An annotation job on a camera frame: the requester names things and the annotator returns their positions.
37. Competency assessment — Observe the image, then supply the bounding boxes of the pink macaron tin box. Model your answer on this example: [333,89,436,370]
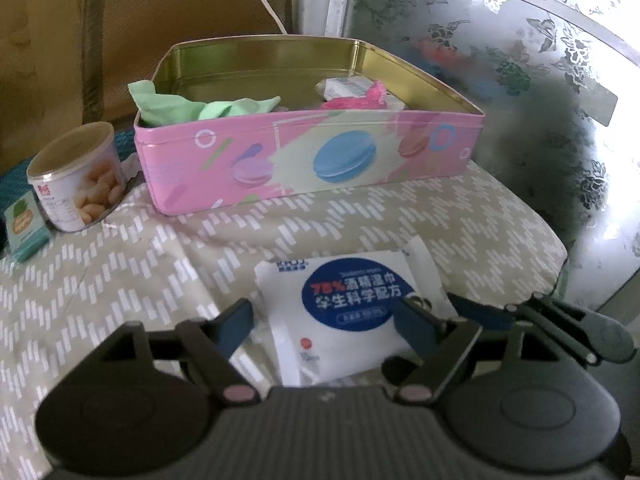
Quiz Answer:
[134,35,485,216]

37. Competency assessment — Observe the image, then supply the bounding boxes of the teal corrugated mat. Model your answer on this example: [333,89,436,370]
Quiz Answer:
[0,129,140,212]

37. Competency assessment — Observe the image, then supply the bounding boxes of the brown seat cushion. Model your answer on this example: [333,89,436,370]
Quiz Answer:
[81,0,293,122]

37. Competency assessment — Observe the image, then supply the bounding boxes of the round white snack can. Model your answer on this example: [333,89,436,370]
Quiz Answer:
[26,122,127,232]

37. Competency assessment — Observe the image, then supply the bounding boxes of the small teal pineapple box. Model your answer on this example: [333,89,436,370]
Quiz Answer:
[4,191,51,263]

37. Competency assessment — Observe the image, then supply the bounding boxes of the white alcohol wipes packet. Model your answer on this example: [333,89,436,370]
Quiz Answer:
[255,236,457,387]

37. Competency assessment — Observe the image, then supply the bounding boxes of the green cloth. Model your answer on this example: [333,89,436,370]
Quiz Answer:
[128,80,281,127]

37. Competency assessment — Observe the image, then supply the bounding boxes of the pink cloth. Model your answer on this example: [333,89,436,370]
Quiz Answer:
[320,80,386,110]

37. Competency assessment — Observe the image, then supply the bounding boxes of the white tissue packet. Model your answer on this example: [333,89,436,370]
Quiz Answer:
[316,76,407,112]

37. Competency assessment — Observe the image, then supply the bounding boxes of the frosted floral glass door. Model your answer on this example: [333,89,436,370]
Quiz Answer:
[326,0,639,308]

